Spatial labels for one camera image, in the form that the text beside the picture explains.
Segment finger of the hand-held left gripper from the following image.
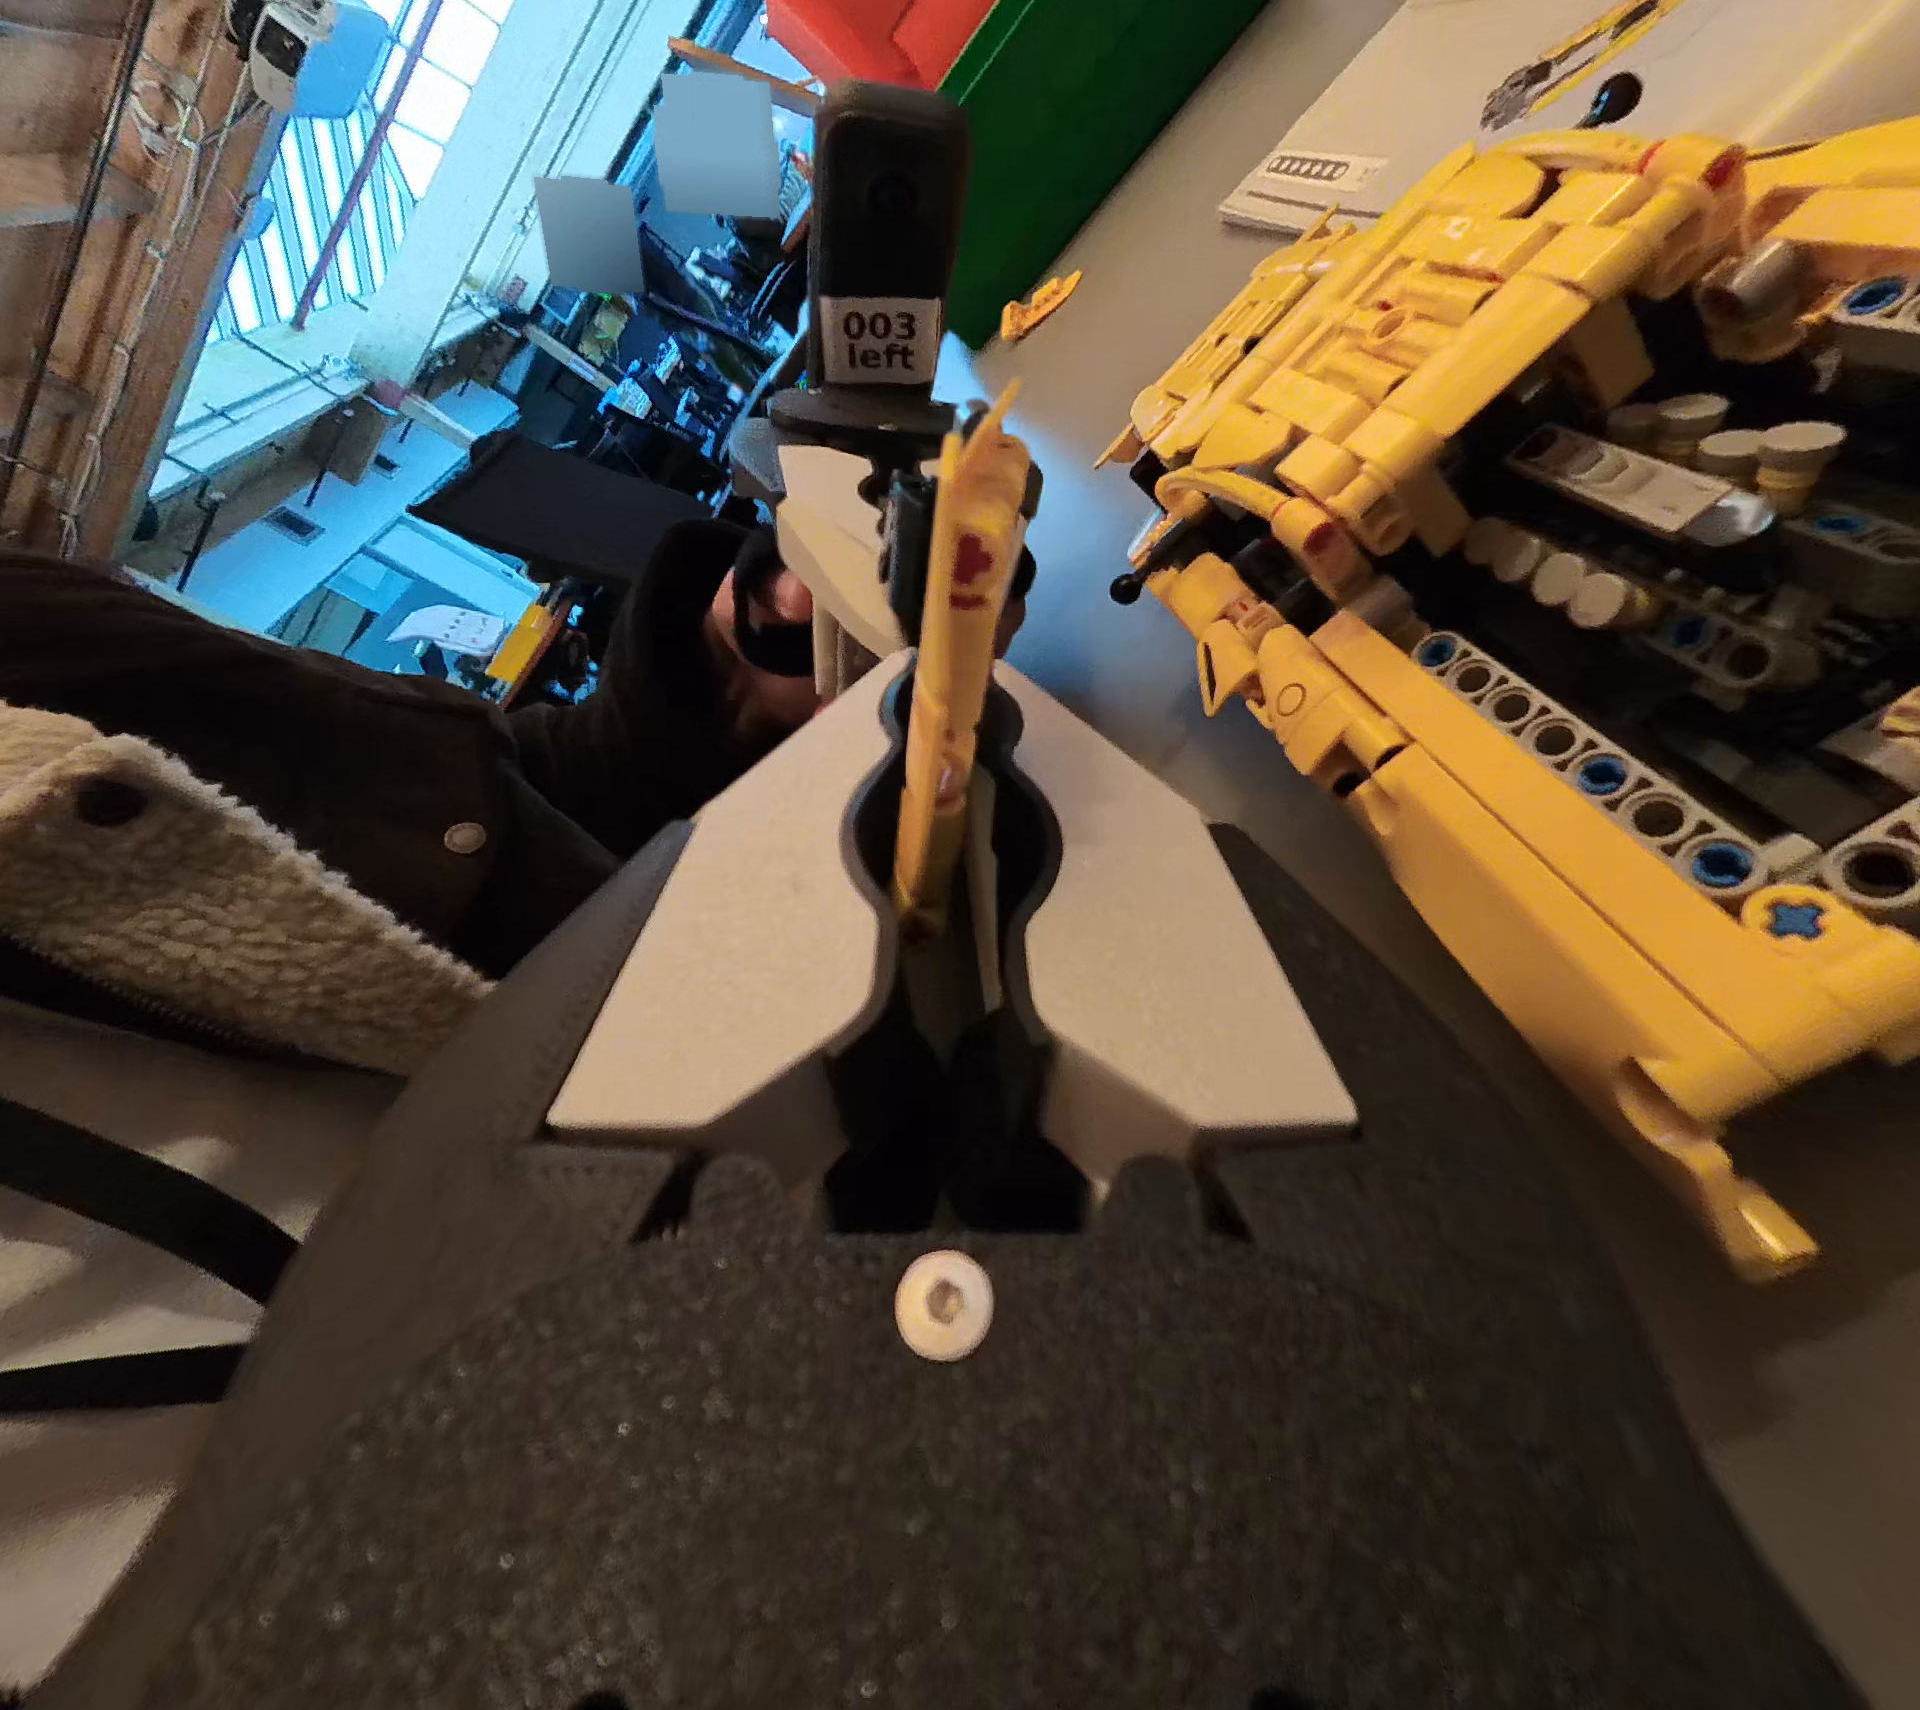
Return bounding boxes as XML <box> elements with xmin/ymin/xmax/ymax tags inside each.
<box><xmin>776</xmin><ymin>447</ymin><xmax>901</xmax><ymax>693</ymax></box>

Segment wooden board on white arm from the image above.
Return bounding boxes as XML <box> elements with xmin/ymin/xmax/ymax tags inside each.
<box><xmin>665</xmin><ymin>36</ymin><xmax>827</xmax><ymax>115</ymax></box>

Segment yellow toy brick car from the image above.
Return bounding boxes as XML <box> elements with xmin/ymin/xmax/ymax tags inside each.
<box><xmin>1101</xmin><ymin>126</ymin><xmax>1920</xmax><ymax>1284</ymax></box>

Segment white striped shirt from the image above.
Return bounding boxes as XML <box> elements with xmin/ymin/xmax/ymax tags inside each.
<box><xmin>0</xmin><ymin>991</ymin><xmax>407</xmax><ymax>1683</ymax></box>

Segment brown fleece-lined jacket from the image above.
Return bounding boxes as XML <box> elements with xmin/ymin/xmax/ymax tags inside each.
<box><xmin>0</xmin><ymin>555</ymin><xmax>632</xmax><ymax>1082</ymax></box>

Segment green plastic bin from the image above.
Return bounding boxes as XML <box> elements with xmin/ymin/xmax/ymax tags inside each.
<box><xmin>936</xmin><ymin>0</ymin><xmax>1296</xmax><ymax>350</ymax></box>

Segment yellow panel with axle pin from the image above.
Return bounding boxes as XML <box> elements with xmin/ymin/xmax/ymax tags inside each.
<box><xmin>891</xmin><ymin>383</ymin><xmax>1040</xmax><ymax>948</ymax></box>

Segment person's left hand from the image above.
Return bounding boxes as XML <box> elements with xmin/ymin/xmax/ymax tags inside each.
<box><xmin>730</xmin><ymin>532</ymin><xmax>823</xmax><ymax>730</ymax></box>

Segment white mounted projector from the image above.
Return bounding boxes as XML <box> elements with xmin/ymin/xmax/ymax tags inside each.
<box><xmin>223</xmin><ymin>0</ymin><xmax>391</xmax><ymax>123</ymax></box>

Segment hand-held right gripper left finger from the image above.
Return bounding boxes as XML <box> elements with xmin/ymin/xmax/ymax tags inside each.
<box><xmin>548</xmin><ymin>655</ymin><xmax>962</xmax><ymax>1232</ymax></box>

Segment person's left forearm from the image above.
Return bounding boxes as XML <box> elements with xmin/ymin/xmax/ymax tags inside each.
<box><xmin>509</xmin><ymin>516</ymin><xmax>819</xmax><ymax>858</ymax></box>

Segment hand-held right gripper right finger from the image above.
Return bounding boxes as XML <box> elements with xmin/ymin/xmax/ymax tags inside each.
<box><xmin>960</xmin><ymin>662</ymin><xmax>1360</xmax><ymax>1225</ymax></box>

